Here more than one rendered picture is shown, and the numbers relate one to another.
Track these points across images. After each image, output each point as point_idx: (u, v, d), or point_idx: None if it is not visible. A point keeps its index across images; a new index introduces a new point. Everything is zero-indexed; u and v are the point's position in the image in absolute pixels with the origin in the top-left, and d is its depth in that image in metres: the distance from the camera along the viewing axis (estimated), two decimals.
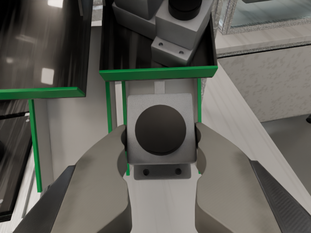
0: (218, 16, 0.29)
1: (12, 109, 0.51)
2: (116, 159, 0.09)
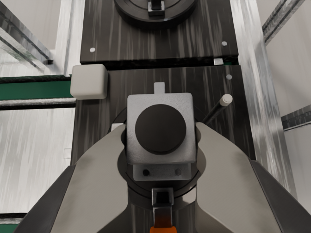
0: None
1: (189, 48, 0.28)
2: (116, 159, 0.09)
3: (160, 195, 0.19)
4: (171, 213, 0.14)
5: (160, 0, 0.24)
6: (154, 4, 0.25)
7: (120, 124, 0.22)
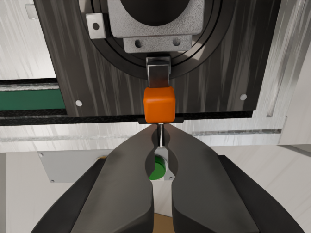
0: None
1: None
2: (144, 158, 0.09)
3: None
4: (169, 71, 0.12)
5: None
6: None
7: None
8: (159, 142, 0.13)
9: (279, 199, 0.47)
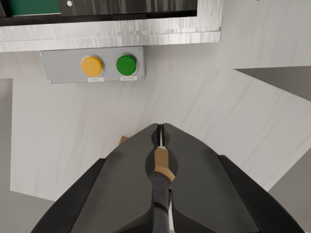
0: None
1: (155, 2, 0.32)
2: (144, 158, 0.09)
3: None
4: None
5: None
6: None
7: None
8: (159, 142, 0.13)
9: (242, 125, 0.56)
